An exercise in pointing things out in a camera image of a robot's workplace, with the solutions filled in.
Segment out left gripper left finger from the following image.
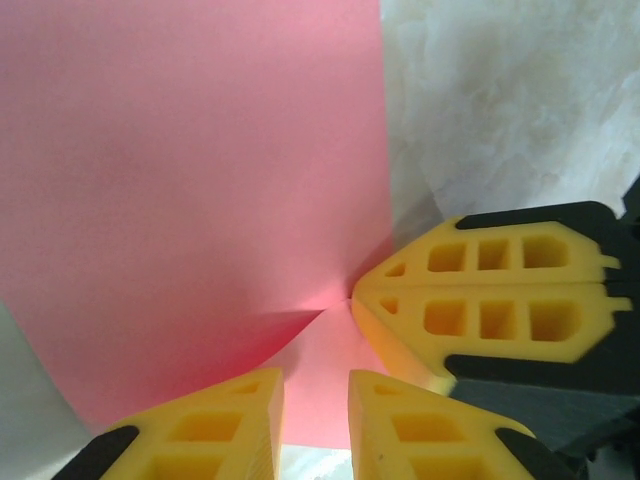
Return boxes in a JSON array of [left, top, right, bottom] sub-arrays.
[[57, 367, 286, 480]]

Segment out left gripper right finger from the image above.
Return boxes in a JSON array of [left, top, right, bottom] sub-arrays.
[[348, 368, 576, 480]]

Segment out pink paper sheet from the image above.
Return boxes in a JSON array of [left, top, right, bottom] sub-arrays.
[[0, 0, 401, 449]]

